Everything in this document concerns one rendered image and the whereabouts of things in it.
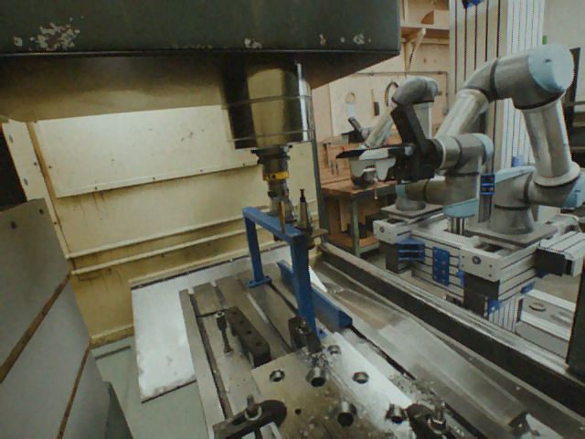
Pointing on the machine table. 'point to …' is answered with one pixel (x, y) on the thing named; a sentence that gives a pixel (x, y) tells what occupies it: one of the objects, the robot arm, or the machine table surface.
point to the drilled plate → (276, 390)
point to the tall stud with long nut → (223, 330)
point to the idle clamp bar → (260, 356)
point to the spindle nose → (265, 106)
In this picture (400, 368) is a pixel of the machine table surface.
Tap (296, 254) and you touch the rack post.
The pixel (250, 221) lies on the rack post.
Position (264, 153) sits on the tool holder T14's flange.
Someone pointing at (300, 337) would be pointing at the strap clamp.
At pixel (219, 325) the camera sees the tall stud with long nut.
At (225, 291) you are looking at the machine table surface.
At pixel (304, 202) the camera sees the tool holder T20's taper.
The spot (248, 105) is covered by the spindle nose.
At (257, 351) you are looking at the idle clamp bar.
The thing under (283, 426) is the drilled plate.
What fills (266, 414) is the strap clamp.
